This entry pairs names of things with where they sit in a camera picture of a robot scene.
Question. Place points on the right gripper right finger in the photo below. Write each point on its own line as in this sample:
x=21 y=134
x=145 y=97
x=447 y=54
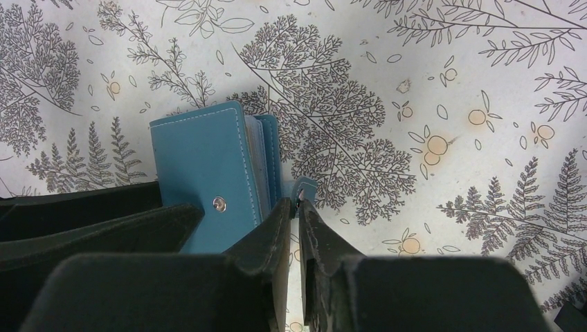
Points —
x=345 y=290

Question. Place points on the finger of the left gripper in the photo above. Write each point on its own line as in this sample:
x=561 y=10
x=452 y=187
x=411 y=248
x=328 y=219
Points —
x=26 y=263
x=28 y=217

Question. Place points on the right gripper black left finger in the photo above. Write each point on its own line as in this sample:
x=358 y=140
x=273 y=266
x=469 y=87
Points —
x=242 y=289

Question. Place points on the blue leather card holder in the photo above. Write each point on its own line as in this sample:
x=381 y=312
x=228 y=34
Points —
x=227 y=164

